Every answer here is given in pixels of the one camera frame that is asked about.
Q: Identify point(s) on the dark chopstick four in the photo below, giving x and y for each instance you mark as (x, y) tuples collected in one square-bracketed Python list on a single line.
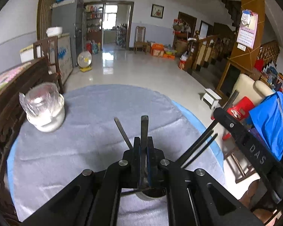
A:
[(184, 157)]

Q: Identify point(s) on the wooden chair by wall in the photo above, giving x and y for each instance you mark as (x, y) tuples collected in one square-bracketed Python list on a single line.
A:
[(139, 39)]

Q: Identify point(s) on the white bowl with plastic bag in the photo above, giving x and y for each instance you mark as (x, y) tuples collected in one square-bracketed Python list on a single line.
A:
[(44, 107)]

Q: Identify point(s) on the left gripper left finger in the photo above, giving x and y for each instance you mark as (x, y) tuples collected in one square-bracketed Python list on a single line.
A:
[(136, 162)]

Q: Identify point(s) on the dark wooden side chair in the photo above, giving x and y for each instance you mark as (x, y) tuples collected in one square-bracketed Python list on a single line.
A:
[(240, 166)]

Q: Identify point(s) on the carved dark wooden bench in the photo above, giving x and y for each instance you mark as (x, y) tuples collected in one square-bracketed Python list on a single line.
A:
[(11, 118)]

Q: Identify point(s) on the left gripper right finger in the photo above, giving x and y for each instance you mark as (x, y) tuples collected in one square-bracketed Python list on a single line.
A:
[(151, 162)]

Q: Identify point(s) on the framed wall picture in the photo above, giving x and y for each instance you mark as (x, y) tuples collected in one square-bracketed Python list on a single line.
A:
[(157, 11)]

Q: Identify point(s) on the cream sofa armchair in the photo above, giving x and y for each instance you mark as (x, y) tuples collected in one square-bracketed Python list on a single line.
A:
[(256, 91)]

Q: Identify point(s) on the small white step stool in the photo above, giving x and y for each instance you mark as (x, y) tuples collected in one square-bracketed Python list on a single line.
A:
[(211, 97)]

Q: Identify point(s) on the white chest freezer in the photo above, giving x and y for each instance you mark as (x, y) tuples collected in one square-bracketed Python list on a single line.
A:
[(63, 53)]

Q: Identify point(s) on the round electric heater fan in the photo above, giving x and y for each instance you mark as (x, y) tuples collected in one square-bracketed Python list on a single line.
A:
[(84, 61)]

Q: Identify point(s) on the pink wall calendar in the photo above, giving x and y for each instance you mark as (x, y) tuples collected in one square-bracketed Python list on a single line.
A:
[(248, 28)]

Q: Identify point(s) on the grey refrigerator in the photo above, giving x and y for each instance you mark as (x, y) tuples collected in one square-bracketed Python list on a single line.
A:
[(68, 14)]

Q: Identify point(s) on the dark chopstick five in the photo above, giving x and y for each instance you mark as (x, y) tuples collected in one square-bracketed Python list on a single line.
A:
[(143, 149)]

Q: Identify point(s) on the person right hand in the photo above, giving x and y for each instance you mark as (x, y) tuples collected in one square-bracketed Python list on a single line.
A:
[(265, 215)]

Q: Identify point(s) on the dark chopstick two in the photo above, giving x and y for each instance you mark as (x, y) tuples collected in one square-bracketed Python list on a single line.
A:
[(123, 133)]

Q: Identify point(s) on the dark chopstick seven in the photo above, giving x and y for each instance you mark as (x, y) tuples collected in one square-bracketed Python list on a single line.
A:
[(225, 107)]

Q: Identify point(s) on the orange cardboard box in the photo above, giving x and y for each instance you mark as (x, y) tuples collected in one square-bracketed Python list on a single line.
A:
[(157, 50)]

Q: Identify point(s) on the red plastic child chair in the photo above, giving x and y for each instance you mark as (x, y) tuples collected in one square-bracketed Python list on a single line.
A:
[(237, 110)]

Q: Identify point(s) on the dark chopstick three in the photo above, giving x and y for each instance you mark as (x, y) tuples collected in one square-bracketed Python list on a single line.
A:
[(200, 150)]

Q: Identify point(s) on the grey metal utensil cup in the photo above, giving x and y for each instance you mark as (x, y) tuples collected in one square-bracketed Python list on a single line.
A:
[(150, 194)]

